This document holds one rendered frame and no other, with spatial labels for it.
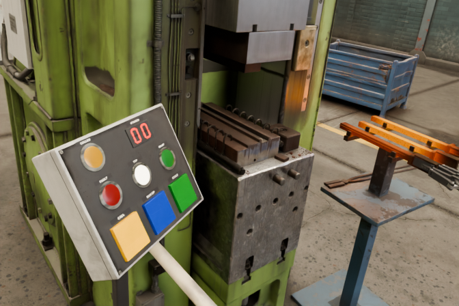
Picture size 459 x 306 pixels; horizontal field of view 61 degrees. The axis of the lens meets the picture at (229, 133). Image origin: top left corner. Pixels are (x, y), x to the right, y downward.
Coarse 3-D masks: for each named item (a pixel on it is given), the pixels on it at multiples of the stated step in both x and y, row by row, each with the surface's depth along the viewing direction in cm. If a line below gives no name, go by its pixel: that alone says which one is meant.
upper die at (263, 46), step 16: (208, 32) 128; (224, 32) 122; (256, 32) 115; (272, 32) 119; (288, 32) 124; (208, 48) 130; (224, 48) 124; (240, 48) 117; (256, 48) 117; (272, 48) 122; (288, 48) 126
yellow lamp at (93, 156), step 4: (88, 148) 77; (92, 148) 78; (96, 148) 79; (84, 152) 76; (88, 152) 77; (92, 152) 77; (96, 152) 78; (100, 152) 79; (84, 156) 76; (88, 156) 76; (92, 156) 77; (96, 156) 78; (100, 156) 79; (88, 160) 76; (92, 160) 77; (96, 160) 78; (100, 160) 79; (88, 164) 76; (92, 164) 77; (96, 164) 78; (100, 164) 79
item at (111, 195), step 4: (108, 184) 79; (112, 184) 80; (104, 188) 78; (108, 188) 78; (112, 188) 79; (116, 188) 80; (104, 192) 77; (108, 192) 78; (112, 192) 79; (116, 192) 80; (104, 196) 77; (108, 196) 78; (112, 196) 79; (116, 196) 80; (104, 200) 77; (108, 200) 78; (112, 200) 78; (116, 200) 79; (108, 204) 78; (112, 204) 78
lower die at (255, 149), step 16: (208, 112) 154; (224, 112) 158; (224, 128) 143; (240, 128) 141; (256, 128) 145; (240, 144) 133; (256, 144) 133; (272, 144) 138; (240, 160) 131; (256, 160) 136
